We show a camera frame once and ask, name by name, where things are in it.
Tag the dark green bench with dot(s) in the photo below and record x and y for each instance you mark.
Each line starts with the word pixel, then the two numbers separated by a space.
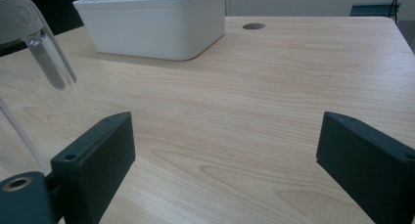
pixel 373 9

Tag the white plastic storage box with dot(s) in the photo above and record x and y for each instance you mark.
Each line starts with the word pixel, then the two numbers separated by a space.
pixel 153 25

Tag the clear glass pitcher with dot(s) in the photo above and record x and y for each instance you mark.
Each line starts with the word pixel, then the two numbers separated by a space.
pixel 26 25

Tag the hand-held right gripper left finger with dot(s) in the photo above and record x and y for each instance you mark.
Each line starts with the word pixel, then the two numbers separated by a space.
pixel 94 158

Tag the round metal table grommet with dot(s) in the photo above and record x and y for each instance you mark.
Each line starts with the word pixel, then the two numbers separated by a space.
pixel 253 26

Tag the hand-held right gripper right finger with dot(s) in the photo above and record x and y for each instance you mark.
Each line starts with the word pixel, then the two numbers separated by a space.
pixel 368 158

